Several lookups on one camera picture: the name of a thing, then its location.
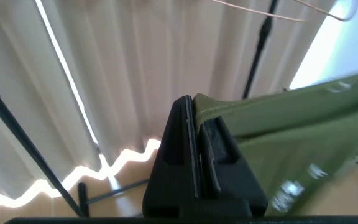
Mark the beige curtain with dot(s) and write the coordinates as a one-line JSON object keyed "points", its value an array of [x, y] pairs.
{"points": [[135, 62]]}

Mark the black clothes rack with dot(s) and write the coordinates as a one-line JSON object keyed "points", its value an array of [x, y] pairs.
{"points": [[264, 29]]}

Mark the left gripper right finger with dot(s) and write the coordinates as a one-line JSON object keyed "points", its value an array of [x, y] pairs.
{"points": [[232, 180]]}

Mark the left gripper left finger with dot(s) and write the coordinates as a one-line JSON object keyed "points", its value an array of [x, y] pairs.
{"points": [[172, 174]]}

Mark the green long-sleeved shirt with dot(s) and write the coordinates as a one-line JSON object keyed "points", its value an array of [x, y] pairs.
{"points": [[291, 140]]}

